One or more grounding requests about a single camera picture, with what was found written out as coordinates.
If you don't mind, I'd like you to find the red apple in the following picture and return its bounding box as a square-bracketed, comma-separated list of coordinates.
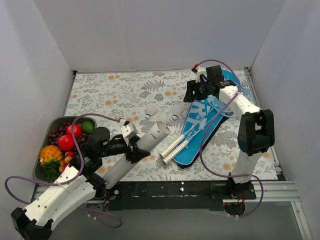
[66, 124, 83, 139]
[57, 134, 75, 152]

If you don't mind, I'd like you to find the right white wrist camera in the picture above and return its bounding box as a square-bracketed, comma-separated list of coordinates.
[191, 64, 206, 83]

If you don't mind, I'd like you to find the red apple upper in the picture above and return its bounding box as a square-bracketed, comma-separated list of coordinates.
[66, 124, 83, 139]

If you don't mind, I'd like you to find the dark grape bunch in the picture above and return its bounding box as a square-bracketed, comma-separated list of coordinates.
[49, 122, 91, 152]

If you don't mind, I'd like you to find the grey fruit tray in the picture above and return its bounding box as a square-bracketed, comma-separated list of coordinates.
[33, 116, 98, 182]

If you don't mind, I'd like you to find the white shuttlecock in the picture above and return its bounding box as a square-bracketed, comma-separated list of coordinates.
[145, 104, 158, 120]
[171, 104, 184, 121]

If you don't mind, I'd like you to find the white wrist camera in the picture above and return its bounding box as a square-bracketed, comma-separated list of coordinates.
[191, 64, 206, 83]
[119, 118, 138, 146]

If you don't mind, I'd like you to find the floral tablecloth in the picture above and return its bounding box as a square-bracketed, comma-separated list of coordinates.
[64, 69, 279, 182]

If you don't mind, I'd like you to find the white shuttlecock tube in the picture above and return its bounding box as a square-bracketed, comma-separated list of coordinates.
[103, 121, 171, 190]

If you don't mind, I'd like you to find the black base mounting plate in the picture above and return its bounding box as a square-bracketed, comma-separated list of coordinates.
[89, 180, 257, 215]

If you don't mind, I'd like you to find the blue racket bag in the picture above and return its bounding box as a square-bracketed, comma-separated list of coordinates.
[173, 68, 242, 169]

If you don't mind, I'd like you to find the small red-yellow fruit bunch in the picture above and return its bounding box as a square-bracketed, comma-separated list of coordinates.
[59, 151, 75, 173]

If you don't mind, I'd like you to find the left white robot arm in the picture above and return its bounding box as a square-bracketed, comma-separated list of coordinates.
[11, 123, 167, 240]

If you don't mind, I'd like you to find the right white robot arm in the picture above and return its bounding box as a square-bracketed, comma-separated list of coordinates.
[183, 64, 275, 199]

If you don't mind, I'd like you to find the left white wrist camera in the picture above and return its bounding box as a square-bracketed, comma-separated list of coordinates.
[119, 118, 138, 146]

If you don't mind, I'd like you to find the blue badminton racket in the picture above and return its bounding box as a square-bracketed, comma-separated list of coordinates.
[159, 96, 236, 159]
[162, 84, 253, 165]

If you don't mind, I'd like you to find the green lime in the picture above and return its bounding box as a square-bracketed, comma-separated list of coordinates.
[81, 121, 95, 134]

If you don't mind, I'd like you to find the blue badminton racket lower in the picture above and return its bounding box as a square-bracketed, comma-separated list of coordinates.
[162, 84, 253, 165]

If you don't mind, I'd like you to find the blue badminton racket upper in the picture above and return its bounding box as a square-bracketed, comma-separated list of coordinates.
[159, 96, 236, 159]

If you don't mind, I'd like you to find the orange flower decoration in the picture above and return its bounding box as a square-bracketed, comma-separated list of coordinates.
[39, 145, 63, 183]

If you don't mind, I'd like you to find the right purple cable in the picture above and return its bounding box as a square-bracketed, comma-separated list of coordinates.
[192, 59, 264, 218]

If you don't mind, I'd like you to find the red apple lower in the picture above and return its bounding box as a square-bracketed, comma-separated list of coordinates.
[57, 134, 75, 152]

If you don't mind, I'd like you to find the aluminium frame rail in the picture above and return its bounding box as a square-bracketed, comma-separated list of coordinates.
[222, 67, 313, 240]

